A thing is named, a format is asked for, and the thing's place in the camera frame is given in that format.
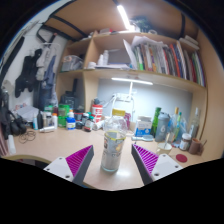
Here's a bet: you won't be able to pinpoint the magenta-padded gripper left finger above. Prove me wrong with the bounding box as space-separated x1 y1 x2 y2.
43 144 95 187

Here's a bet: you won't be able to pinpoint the white and blue carton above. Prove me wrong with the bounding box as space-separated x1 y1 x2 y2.
135 115 153 138

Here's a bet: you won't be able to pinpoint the clear yellow-capped drink bottle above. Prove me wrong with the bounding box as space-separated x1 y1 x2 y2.
100 108 128 173

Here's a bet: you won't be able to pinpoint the clear bottle with tan cap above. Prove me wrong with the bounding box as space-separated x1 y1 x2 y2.
171 106 182 136

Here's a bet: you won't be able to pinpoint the pink cup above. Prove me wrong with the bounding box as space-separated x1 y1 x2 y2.
123 112 132 131

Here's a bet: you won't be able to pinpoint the white desk lamp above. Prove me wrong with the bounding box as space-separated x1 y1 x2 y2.
109 81 136 124

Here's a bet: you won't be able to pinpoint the hanging dark clothes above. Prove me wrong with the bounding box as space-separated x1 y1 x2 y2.
14 46 58 111

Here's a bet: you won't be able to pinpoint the red and white can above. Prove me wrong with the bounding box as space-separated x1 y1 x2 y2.
91 104 104 124

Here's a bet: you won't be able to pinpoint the clear glass bottle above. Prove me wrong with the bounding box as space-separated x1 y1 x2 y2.
189 107 201 139

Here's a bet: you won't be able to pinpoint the under-shelf light strip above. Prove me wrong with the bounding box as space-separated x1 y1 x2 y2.
110 77 154 86

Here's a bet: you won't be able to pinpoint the green bottle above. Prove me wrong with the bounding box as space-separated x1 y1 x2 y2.
151 106 162 137

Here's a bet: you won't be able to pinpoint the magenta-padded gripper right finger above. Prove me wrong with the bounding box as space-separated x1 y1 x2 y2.
130 143 184 186

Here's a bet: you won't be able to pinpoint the flat round red coaster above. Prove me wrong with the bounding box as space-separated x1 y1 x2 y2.
175 153 189 164

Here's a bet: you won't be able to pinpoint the ceiling light strip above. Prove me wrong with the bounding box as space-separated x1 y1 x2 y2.
116 4 133 32

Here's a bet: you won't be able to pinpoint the green container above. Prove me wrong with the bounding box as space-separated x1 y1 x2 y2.
57 104 70 128

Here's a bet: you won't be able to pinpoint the wooden shelf unit with books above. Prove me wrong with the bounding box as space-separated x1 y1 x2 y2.
54 29 208 148

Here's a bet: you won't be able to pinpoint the white bottle with blue cap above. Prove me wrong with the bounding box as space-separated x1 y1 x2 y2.
65 111 77 130

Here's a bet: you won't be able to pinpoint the spoon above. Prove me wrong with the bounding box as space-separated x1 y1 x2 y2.
163 133 173 151

